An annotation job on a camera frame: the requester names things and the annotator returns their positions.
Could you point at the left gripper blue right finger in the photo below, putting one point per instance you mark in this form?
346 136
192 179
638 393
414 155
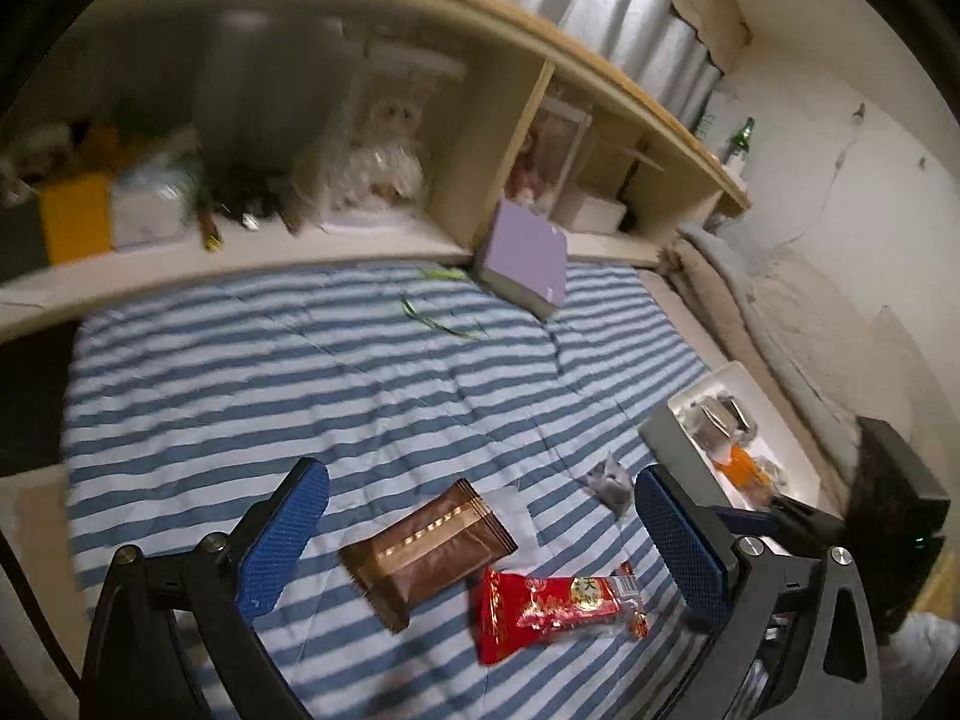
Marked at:
789 633

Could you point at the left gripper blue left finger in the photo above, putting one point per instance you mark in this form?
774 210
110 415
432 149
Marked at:
135 664

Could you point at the orange snack packet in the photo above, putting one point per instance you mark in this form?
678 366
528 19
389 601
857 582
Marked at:
742 471

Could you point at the dark foil biscuit pack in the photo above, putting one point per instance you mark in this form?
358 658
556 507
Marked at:
718 423

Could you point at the brown chocolate wafer packet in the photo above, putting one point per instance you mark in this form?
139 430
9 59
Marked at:
451 537

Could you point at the small grey candy wrapper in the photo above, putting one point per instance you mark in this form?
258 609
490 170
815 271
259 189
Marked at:
611 484

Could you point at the red snack packet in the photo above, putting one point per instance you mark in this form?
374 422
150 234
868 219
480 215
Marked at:
514 612

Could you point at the beige fleece blanket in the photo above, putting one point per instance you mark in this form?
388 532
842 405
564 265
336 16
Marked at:
856 367

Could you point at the light blue quilt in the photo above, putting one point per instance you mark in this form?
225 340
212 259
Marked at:
715 285

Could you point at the white shallow box tray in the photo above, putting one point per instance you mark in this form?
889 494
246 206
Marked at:
775 448

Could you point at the blue white striped bedsheet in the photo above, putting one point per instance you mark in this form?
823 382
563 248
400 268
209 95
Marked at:
185 408

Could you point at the green glass bottle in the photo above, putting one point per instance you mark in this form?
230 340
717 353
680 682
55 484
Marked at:
739 144

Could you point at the small white box in shelf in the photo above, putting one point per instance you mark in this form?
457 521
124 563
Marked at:
580 211

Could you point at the tissue box on shelf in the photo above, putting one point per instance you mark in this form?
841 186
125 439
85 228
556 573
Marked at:
149 204

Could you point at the yellow box on shelf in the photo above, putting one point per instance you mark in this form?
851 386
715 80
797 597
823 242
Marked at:
75 216

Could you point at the purple book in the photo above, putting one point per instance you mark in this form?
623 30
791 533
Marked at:
524 260

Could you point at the doll in clear case left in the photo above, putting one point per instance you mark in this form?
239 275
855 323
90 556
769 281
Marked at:
371 169

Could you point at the doll in clear case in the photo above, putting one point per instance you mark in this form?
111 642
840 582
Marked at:
371 169
546 156

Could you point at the doll in clear case right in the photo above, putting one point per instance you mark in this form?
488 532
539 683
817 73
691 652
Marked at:
546 156

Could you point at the wooden headboard shelf unit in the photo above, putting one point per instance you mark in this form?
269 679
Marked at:
161 142

